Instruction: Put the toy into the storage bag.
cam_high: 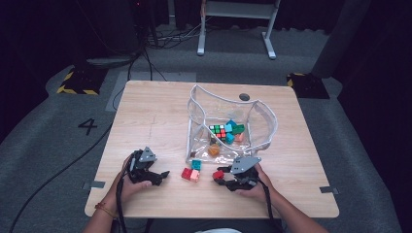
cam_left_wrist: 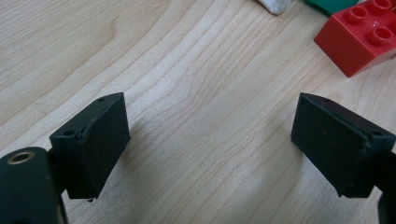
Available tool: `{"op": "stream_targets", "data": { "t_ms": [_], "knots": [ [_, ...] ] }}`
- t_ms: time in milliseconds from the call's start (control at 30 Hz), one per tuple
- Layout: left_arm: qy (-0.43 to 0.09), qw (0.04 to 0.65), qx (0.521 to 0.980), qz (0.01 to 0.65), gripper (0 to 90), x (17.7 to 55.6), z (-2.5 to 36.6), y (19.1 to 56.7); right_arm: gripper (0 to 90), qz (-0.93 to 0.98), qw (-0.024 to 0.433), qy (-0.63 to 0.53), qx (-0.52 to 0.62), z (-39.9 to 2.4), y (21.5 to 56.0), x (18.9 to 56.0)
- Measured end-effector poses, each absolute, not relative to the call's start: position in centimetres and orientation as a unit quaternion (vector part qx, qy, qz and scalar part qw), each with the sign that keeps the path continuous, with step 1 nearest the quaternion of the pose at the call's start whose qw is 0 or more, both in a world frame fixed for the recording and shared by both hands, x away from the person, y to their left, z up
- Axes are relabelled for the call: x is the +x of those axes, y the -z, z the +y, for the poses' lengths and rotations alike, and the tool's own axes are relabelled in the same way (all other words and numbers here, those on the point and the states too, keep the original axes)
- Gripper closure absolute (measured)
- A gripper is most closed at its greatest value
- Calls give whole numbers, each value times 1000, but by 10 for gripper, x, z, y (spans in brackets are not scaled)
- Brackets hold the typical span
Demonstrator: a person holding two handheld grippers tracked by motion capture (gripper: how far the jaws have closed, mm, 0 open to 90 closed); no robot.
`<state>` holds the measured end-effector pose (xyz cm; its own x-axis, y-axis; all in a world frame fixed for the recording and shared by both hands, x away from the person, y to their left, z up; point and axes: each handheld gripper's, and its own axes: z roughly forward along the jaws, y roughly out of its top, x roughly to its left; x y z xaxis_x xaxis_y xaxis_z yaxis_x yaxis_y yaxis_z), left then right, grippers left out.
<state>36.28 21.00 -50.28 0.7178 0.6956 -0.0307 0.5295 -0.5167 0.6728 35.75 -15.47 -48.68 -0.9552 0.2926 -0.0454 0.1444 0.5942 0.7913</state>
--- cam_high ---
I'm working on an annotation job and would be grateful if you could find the person's left hand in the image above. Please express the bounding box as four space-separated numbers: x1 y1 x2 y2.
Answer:
106 154 154 208

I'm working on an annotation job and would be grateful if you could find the orange toy brick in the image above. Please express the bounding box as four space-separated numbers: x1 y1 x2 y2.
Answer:
207 144 222 158

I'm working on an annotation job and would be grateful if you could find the black yellow striped base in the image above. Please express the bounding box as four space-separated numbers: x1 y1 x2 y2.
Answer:
56 66 108 96
286 72 330 100

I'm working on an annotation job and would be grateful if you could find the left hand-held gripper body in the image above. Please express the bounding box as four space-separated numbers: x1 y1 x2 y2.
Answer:
125 146 158 184

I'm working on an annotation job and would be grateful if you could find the dark equipment stand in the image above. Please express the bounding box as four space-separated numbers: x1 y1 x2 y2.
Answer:
77 0 147 69

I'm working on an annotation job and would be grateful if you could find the white metal stand frame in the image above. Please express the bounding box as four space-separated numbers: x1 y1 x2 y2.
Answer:
196 0 282 60

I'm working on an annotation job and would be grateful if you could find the multicoloured puzzle cube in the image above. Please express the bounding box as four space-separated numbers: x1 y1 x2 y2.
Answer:
208 123 227 142

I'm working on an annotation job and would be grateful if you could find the person's right hand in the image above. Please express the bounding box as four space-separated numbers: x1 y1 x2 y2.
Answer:
235 163 279 204

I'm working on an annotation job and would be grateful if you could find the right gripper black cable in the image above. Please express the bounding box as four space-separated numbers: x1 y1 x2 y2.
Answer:
257 179 284 233

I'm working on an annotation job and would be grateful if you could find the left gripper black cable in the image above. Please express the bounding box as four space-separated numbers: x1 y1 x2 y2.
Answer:
114 176 129 233

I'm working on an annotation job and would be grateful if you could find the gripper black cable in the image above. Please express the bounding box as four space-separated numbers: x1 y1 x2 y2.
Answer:
114 176 129 233
257 179 284 233

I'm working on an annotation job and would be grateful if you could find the green toy brick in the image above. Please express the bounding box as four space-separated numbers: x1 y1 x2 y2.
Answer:
231 123 246 136

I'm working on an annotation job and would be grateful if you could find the thin black floor cable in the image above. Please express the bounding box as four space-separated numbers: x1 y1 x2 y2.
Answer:
111 48 154 111

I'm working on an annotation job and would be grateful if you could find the bundle of floor cables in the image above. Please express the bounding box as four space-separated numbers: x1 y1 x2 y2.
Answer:
142 18 208 50

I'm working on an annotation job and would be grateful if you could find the grey tape strip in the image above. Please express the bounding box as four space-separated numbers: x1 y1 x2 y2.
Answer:
319 185 340 195
82 181 106 190

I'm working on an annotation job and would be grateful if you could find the person's white clothing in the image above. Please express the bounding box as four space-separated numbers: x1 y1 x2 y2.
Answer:
193 228 242 233

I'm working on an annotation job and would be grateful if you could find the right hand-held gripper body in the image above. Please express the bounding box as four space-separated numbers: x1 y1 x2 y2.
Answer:
225 156 262 192

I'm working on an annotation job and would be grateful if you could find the long black floor cable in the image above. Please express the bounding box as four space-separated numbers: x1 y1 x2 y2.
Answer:
8 122 115 233

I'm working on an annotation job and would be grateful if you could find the orange bracelet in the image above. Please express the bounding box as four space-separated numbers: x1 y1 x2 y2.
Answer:
94 202 118 218

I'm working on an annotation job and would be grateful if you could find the grey column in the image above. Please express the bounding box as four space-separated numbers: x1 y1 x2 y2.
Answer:
310 0 372 79

